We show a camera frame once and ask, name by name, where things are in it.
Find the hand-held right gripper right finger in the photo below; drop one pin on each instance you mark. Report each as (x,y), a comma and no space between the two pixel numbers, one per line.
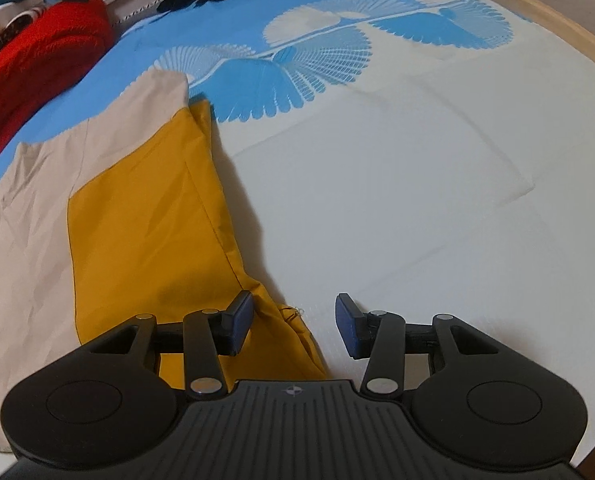
(348,330)

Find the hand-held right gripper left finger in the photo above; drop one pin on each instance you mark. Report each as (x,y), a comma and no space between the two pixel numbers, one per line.
(240,327)

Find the beige and yellow hooded jacket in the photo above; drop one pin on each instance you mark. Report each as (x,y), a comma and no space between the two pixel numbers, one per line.
(142,210)

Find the blue and white printed bedsheet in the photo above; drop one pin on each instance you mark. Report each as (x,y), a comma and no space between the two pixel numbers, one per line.
(377,185)

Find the red folded blanket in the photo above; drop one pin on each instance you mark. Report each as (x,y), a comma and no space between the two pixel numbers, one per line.
(42,60)

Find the white headboard ledge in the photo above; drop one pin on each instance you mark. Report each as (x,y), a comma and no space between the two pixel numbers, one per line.
(137,5)

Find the wooden bed frame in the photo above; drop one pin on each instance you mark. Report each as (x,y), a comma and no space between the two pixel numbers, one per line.
(552,15)

